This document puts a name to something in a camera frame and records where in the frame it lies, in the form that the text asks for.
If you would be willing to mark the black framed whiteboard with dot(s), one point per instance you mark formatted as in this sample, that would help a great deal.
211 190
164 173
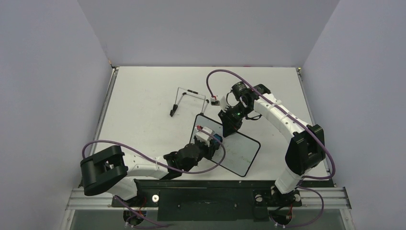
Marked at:
241 149

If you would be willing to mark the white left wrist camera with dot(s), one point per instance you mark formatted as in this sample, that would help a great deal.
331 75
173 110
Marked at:
204 135

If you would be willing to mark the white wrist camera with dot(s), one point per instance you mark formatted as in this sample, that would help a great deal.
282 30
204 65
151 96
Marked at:
204 135
217 101

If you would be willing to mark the blue whiteboard eraser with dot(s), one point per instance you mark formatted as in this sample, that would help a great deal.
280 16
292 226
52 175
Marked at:
218 137

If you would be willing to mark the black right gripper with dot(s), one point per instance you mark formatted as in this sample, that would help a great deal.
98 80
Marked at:
231 120

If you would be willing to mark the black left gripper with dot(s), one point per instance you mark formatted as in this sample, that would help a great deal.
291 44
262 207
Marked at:
209 150

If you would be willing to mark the wire whiteboard stand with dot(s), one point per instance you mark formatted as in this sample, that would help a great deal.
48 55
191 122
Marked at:
187 96

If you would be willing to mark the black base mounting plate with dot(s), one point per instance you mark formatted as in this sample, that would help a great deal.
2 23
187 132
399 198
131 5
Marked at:
204 200

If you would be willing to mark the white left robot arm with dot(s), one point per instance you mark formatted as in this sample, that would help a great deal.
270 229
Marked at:
112 170

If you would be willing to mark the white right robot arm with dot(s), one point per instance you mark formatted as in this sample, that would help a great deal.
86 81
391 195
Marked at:
304 150

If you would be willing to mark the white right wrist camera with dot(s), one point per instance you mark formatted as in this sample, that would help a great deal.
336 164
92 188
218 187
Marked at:
217 101

